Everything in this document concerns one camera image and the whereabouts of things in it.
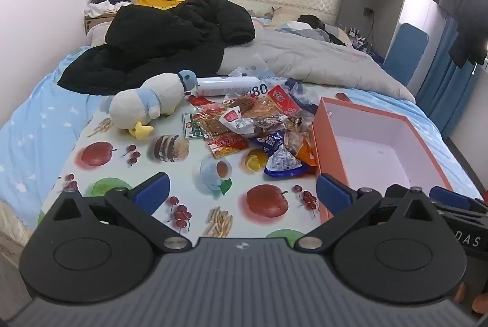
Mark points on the grey duvet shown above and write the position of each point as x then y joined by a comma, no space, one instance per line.
312,60

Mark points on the blue chair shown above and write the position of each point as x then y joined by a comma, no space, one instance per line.
408,52

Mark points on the pile of mixed snacks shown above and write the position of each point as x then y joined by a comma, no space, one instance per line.
297,132

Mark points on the yellow cloth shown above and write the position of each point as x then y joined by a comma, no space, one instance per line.
156,1

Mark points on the orange cardboard box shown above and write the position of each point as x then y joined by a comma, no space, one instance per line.
366,144

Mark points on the black wall outlet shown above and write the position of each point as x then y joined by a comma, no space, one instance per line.
368,11

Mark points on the black down jacket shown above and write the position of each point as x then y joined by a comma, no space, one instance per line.
164,37

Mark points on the brown cardboard carton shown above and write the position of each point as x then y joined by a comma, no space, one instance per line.
95,22

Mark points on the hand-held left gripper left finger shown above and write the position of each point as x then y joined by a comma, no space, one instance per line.
150,191

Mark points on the white plush duck toy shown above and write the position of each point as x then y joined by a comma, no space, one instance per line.
152,98

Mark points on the red yellow snack packet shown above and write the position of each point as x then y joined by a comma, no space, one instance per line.
227,144

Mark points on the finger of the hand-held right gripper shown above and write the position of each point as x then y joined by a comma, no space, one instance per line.
450,197

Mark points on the white cylindrical tube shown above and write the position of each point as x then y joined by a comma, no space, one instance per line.
228,86

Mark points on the green edged spicy strip packet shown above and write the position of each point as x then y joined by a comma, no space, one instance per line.
190,125

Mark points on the blue white snack packet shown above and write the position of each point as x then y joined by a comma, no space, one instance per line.
284,163

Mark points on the blue print plastic bag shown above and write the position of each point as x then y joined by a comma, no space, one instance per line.
303,94

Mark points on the hanging black jacket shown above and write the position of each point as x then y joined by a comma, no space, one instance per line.
474,25

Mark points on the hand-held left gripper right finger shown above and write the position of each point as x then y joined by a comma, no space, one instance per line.
333,193

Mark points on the fruit print tablecloth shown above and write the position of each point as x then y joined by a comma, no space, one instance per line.
114,167

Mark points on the clear plastic bag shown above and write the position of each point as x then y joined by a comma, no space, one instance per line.
253,67

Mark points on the pile of folded clothes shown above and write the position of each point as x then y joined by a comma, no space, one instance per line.
308,22

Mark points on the row of small bottles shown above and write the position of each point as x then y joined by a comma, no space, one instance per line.
356,37

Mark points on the blue curtain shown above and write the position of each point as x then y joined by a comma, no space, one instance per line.
446,83

